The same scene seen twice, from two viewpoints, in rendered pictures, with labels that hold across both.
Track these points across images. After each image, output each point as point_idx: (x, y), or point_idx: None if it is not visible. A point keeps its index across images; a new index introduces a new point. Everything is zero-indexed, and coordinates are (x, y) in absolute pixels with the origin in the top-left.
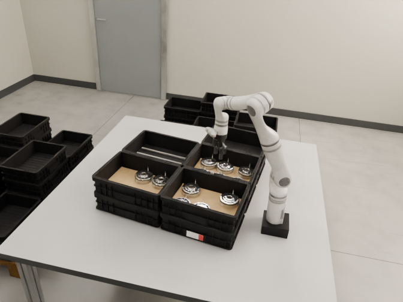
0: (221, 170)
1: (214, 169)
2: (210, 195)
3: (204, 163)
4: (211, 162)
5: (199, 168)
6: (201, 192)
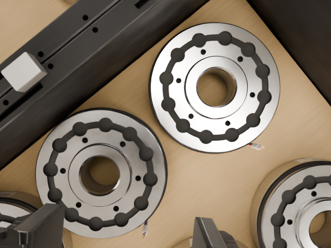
0: (144, 234)
1: (241, 228)
2: (5, 41)
3: (310, 180)
4: (299, 239)
5: (268, 105)
6: (63, 7)
